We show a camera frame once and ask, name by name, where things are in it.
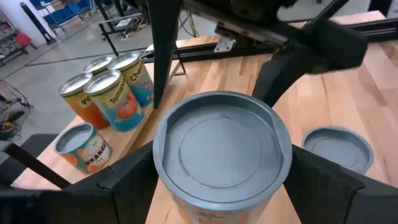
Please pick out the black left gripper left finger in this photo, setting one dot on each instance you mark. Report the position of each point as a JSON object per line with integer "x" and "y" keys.
{"x": 109, "y": 205}

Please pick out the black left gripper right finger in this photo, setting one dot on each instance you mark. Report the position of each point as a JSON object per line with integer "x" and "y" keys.
{"x": 335, "y": 202}

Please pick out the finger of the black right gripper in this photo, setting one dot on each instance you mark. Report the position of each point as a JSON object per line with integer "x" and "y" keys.
{"x": 276, "y": 77}

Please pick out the short teal oranges can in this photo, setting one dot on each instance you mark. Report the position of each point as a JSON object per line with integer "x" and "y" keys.
{"x": 84, "y": 152}

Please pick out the short patterned tin can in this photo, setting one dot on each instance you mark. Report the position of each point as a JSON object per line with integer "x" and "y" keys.
{"x": 220, "y": 149}

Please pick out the tall orange pineapple can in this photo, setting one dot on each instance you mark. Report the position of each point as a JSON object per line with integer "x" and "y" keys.
{"x": 84, "y": 109}

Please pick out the tall teal tomato can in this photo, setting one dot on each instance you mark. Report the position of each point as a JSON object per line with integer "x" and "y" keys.
{"x": 118, "y": 105}

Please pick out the short white mixed fruit can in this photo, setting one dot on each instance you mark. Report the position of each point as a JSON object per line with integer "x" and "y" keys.
{"x": 337, "y": 146}

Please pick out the black background desk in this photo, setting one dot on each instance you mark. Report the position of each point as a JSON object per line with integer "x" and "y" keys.
{"x": 107, "y": 35}

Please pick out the red stool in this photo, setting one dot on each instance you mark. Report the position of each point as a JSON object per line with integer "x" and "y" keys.
{"x": 24, "y": 39}

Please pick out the rack of small bins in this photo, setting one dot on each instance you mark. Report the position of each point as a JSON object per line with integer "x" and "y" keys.
{"x": 7, "y": 46}

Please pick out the black tower fan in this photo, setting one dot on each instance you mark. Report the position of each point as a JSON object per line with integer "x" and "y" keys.
{"x": 38, "y": 25}

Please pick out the rack of blue bins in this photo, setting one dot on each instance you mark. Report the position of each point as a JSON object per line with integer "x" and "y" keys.
{"x": 62, "y": 14}

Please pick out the black aluminium table frame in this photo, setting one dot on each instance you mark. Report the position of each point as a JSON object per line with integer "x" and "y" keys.
{"x": 202, "y": 51}

